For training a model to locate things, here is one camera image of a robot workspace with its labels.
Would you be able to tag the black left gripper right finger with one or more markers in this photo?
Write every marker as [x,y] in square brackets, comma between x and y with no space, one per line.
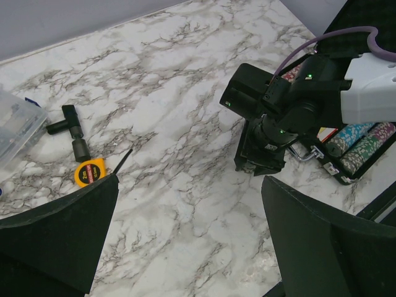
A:
[324,251]

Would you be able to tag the red poker chip row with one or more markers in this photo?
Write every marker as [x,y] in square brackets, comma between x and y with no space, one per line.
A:
[290,76]

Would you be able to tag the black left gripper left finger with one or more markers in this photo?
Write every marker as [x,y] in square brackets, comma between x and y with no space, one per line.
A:
[54,249]

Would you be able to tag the black poker case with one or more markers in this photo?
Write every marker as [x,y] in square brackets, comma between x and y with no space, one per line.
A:
[371,97]

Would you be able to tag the chrome case handle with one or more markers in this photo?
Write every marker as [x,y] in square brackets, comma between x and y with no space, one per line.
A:
[314,153]

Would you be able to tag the yellow tape measure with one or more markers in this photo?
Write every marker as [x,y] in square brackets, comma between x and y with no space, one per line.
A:
[90,171]

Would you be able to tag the grey poker chip row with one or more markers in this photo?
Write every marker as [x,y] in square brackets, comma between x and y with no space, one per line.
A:
[360,153]

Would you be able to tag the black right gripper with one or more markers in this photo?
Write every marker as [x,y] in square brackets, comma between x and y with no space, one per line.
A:
[278,113]

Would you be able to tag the red playing card deck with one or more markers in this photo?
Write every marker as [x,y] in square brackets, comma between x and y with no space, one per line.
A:
[325,133]

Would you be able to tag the clear screw organizer box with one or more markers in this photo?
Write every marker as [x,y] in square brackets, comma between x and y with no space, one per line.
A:
[22,125]

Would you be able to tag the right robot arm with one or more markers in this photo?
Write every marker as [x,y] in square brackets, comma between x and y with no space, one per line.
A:
[329,90]

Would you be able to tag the black T-shaped pipe fitting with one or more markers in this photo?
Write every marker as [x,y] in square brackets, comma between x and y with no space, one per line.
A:
[71,123]

